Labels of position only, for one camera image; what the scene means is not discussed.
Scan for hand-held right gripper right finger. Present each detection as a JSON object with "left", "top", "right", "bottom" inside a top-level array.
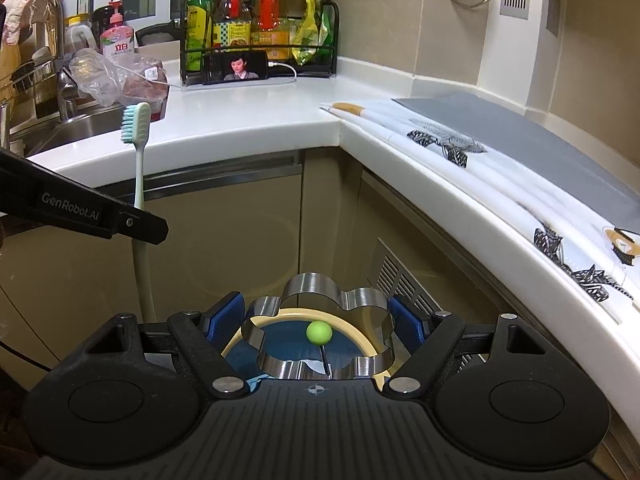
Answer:
[{"left": 385, "top": 295, "right": 553, "bottom": 396}]

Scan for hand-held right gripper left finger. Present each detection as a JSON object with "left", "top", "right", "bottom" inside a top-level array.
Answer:
[{"left": 85, "top": 291, "right": 251, "bottom": 396}]

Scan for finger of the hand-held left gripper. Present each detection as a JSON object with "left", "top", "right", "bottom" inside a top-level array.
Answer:
[{"left": 112, "top": 204, "right": 169, "bottom": 246}]

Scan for beige rimmed trash bin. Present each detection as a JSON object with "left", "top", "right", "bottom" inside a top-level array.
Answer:
[{"left": 220, "top": 310, "right": 396, "bottom": 391}]

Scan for light green toothbrush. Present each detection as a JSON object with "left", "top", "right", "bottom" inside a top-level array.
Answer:
[{"left": 120, "top": 101, "right": 158, "bottom": 323}]

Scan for flower shaped metal cutter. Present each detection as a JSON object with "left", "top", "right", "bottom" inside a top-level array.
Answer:
[{"left": 241, "top": 272, "right": 396, "bottom": 381}]

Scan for green ball pin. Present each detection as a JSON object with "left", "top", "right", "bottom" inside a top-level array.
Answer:
[{"left": 305, "top": 321, "right": 333, "bottom": 381}]

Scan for metal vent grille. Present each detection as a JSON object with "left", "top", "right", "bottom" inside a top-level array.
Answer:
[{"left": 372, "top": 237, "right": 441, "bottom": 316}]

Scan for steel sink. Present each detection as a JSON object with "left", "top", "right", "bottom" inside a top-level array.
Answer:
[{"left": 10, "top": 100, "right": 131, "bottom": 158}]

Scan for beige kitchen cabinet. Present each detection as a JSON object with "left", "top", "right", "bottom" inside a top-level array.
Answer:
[{"left": 0, "top": 147, "right": 640, "bottom": 411}]

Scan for steel faucet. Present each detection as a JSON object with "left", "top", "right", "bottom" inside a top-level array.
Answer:
[{"left": 47, "top": 0, "right": 81, "bottom": 121}]

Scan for metal dish rack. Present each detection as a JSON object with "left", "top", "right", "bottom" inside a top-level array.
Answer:
[{"left": 0, "top": 57, "right": 58, "bottom": 121}]

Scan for clear plastic bag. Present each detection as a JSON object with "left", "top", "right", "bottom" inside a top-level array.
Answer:
[{"left": 68, "top": 49, "right": 132, "bottom": 108}]

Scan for clear jug yellow cap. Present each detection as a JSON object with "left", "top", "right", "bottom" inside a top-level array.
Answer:
[{"left": 64, "top": 16, "right": 97, "bottom": 56}]

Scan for white printed cloth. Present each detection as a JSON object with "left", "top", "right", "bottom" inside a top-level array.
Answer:
[{"left": 320, "top": 100, "right": 640, "bottom": 333}]

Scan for pink dish soap bottle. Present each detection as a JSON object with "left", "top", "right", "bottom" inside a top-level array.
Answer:
[{"left": 99, "top": 1, "right": 137, "bottom": 58}]

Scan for dark sauce bottle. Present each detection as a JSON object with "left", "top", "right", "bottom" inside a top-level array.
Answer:
[{"left": 91, "top": 5, "right": 117, "bottom": 51}]

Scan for black smartphone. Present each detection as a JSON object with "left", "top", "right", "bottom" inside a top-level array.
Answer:
[{"left": 201, "top": 50, "right": 271, "bottom": 85}]

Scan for beige rag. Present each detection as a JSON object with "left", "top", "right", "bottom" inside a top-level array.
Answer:
[{"left": 2, "top": 0, "right": 63, "bottom": 46}]

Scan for black pot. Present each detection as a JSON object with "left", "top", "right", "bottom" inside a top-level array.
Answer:
[{"left": 135, "top": 22, "right": 182, "bottom": 51}]

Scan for green bottle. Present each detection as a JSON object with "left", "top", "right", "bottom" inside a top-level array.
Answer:
[{"left": 185, "top": 0, "right": 217, "bottom": 66}]

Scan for red capped sauce bottle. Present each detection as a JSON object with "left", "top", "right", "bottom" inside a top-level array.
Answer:
[{"left": 212, "top": 0, "right": 252, "bottom": 51}]

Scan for grey mat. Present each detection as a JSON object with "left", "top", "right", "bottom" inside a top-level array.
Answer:
[{"left": 391, "top": 91, "right": 640, "bottom": 241}]

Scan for yellow capped oil bottle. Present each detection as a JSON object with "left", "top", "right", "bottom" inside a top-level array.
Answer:
[{"left": 250, "top": 0, "right": 292, "bottom": 61}]

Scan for green snack bags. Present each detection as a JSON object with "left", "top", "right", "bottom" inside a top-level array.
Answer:
[{"left": 291, "top": 0, "right": 335, "bottom": 67}]

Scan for black cable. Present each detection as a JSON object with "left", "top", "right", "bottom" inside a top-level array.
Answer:
[{"left": 0, "top": 341, "right": 53, "bottom": 372}]

